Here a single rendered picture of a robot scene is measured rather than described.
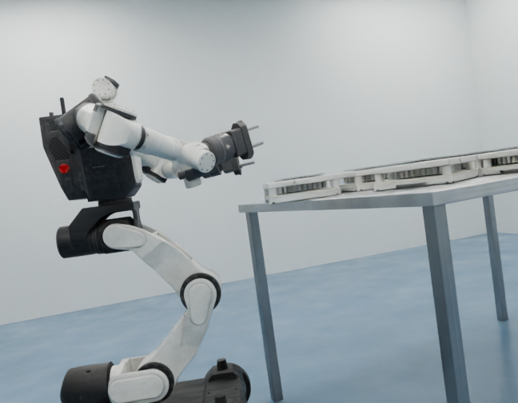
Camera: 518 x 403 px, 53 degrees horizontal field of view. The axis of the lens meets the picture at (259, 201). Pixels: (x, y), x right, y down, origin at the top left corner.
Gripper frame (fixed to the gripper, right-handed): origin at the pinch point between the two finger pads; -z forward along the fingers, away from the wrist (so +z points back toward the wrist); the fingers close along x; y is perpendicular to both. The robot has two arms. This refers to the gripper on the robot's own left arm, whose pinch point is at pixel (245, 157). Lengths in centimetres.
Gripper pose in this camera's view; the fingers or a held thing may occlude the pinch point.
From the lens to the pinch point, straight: 203.6
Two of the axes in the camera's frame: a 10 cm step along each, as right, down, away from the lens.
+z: -9.7, 2.3, 1.2
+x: 2.3, 9.7, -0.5
